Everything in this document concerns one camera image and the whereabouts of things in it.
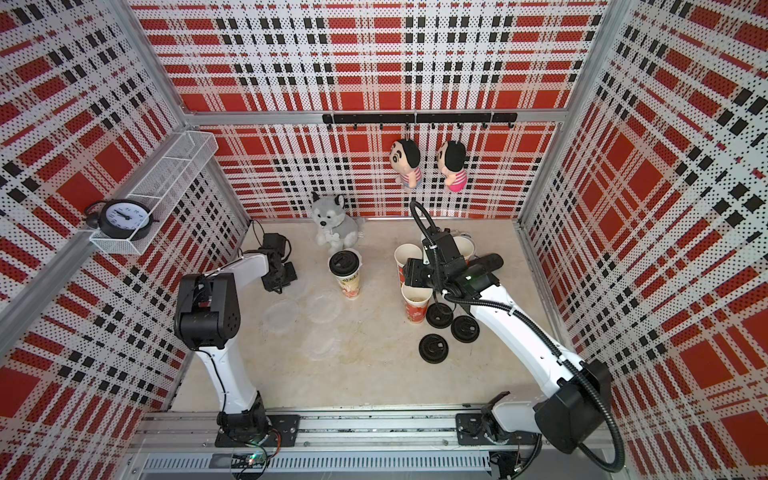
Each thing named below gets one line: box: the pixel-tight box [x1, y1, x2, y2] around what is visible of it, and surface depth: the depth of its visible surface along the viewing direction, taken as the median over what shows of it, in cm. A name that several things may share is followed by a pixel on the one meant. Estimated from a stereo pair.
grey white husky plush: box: [311, 191, 365, 252], surface depth 103 cm
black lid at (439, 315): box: [426, 302, 454, 329], surface depth 95 cm
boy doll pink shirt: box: [437, 140, 468, 193], surface depth 97 cm
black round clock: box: [85, 198, 160, 241], surface depth 65 cm
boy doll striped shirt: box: [389, 138, 423, 189], surface depth 96 cm
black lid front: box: [418, 333, 449, 364], surface depth 88 cm
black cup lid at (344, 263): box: [329, 250, 360, 277], surface depth 88 cm
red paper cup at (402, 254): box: [394, 243, 423, 288], surface depth 93 cm
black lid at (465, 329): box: [451, 315, 480, 343], surface depth 93 cm
